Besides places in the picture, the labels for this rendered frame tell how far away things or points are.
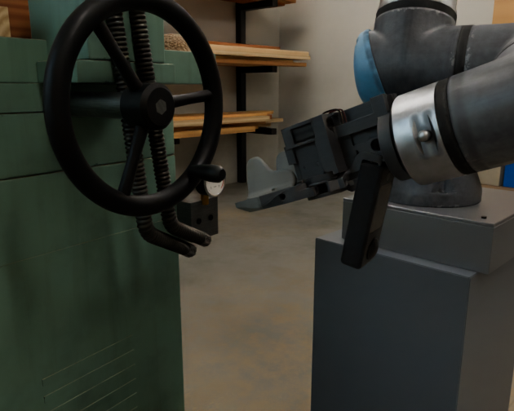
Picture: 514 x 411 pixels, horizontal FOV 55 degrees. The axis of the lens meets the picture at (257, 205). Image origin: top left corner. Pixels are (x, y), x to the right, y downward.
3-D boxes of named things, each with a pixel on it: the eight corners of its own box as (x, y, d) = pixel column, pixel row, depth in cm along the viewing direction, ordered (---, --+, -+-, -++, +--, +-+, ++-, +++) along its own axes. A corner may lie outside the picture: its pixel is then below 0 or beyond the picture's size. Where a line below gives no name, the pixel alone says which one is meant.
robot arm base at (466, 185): (408, 183, 108) (411, 136, 106) (498, 196, 95) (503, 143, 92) (356, 196, 96) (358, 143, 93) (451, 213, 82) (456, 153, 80)
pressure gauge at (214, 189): (206, 209, 94) (204, 166, 92) (190, 206, 96) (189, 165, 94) (227, 203, 99) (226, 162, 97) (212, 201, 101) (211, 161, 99)
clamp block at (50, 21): (86, 59, 66) (81, -14, 64) (30, 62, 73) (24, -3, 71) (168, 64, 77) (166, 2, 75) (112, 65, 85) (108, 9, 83)
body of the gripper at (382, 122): (309, 127, 59) (405, 92, 52) (330, 196, 59) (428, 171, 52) (273, 132, 53) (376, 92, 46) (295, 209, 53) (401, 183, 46)
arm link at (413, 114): (478, 168, 50) (451, 183, 42) (431, 179, 53) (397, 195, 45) (454, 81, 49) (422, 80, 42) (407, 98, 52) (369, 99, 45)
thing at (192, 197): (192, 243, 96) (192, 203, 94) (149, 232, 103) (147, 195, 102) (220, 233, 103) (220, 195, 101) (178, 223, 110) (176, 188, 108)
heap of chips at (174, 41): (179, 50, 93) (178, 29, 92) (129, 53, 101) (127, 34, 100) (210, 53, 100) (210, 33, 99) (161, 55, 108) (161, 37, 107)
